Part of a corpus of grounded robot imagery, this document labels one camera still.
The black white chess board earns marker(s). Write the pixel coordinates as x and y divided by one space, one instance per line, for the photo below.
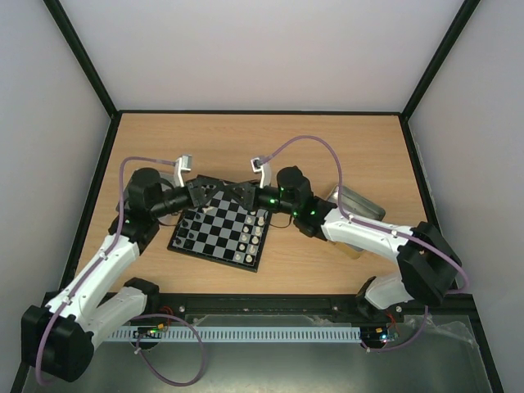
221 234

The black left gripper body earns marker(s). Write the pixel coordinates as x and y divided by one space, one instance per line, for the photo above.
164 208

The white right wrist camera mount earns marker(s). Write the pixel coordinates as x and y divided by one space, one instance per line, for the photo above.
262 167

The light blue cable duct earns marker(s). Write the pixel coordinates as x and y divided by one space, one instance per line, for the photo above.
241 334

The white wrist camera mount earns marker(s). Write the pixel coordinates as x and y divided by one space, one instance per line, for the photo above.
183 165
262 167

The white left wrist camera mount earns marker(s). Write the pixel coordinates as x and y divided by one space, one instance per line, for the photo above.
183 165

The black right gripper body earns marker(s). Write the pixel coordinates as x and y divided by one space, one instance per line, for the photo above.
250 195

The silver metal tray left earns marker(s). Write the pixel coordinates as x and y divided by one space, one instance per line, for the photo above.
123 194

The silver metal tray right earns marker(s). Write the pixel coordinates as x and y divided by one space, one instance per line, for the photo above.
360 205

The silver metal tray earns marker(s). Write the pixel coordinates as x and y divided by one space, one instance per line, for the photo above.
360 205
123 194

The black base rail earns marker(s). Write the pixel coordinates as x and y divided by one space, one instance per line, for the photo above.
335 308

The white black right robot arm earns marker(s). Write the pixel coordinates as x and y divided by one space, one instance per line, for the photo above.
427 265

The black enclosure frame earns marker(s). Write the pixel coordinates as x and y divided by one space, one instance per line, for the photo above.
68 32

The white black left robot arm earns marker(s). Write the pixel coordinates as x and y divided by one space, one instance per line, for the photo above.
59 339

